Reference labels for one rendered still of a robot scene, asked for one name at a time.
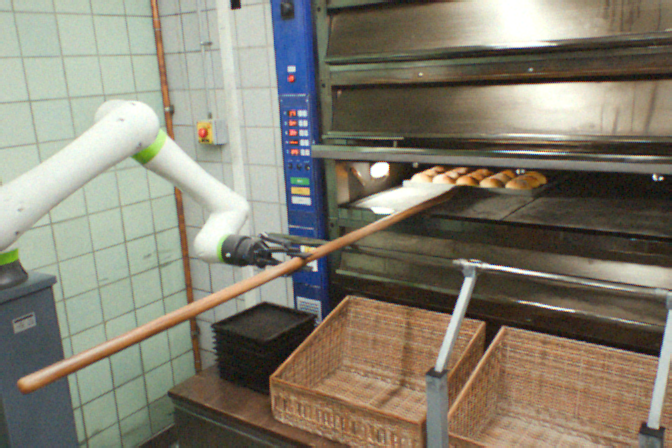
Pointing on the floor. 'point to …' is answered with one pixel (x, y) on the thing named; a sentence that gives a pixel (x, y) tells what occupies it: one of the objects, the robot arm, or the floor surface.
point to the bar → (438, 426)
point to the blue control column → (288, 49)
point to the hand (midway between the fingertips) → (300, 260)
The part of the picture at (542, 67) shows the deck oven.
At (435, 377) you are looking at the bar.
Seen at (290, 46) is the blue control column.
